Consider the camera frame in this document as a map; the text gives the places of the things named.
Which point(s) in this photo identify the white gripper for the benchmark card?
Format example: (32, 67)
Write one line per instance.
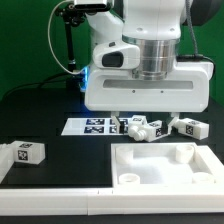
(185, 89)

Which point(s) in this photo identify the white square tabletop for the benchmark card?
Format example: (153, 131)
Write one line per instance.
(156, 164)

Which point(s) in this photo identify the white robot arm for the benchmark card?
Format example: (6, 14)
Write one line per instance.
(135, 65)

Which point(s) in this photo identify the white marker sheet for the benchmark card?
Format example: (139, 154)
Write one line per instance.
(89, 126)

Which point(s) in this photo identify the white right fence bar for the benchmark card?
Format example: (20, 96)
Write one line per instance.
(208, 162)

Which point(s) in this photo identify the white fence bar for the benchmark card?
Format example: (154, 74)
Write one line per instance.
(152, 200)
(208, 162)
(6, 160)

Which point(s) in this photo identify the white left fence bar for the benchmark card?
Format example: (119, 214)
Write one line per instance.
(6, 160)

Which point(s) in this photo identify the white front fence bar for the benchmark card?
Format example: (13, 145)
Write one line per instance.
(152, 200)

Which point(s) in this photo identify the black camera stand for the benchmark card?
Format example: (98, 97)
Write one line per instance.
(72, 18)

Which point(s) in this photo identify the silver overhead camera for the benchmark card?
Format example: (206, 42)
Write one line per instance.
(92, 5)

